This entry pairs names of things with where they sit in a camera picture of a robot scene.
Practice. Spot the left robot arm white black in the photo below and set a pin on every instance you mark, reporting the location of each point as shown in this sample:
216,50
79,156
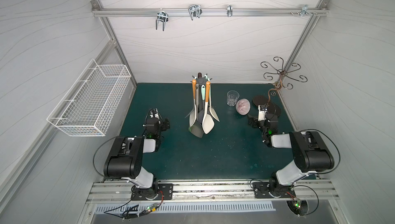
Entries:
125,158

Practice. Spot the clear drinking glass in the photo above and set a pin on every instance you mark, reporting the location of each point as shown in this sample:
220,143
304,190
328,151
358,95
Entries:
232,98

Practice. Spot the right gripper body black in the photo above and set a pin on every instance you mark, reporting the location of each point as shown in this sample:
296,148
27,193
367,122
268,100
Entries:
255,121

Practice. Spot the white vent strip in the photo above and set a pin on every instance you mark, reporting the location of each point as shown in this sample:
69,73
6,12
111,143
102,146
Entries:
191,207

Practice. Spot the double metal hook left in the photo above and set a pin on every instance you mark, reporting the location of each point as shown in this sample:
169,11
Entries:
162,17

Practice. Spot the bronze scroll hook stand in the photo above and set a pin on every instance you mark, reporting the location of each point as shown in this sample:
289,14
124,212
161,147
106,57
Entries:
265,101

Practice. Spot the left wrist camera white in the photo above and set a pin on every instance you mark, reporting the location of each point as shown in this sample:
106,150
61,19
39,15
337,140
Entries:
154,113

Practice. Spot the double metal hook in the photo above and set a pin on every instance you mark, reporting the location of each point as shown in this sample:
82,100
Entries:
195,11
162,17

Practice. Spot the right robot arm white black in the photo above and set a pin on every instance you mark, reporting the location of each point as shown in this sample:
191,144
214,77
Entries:
310,153

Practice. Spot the grey utensil rack stand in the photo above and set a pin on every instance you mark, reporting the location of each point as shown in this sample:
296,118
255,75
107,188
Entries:
200,95

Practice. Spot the small metal hook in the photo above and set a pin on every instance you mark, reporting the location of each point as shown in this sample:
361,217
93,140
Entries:
229,10

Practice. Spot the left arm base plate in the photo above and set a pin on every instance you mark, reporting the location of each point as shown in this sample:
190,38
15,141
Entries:
156,192

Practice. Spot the grey turner mint handle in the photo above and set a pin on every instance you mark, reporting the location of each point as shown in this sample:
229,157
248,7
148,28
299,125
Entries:
197,129

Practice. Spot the cream spoon wooden handle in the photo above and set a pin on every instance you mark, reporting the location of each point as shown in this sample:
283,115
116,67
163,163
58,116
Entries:
193,115

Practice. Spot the white wire basket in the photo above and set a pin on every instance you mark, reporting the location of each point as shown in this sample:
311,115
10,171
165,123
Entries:
88,107

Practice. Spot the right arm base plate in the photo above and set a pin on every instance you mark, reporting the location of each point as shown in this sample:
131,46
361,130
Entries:
266,190

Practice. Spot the cream spatula wooden handle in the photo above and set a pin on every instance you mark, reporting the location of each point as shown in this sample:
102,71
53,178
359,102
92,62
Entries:
207,123

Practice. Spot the aluminium cross rail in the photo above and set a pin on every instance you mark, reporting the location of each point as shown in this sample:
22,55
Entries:
206,12

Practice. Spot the pink striped bowl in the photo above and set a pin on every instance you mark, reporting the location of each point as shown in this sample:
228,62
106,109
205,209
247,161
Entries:
243,107

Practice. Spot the double metal hook middle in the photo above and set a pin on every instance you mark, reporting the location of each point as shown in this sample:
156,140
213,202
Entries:
195,11

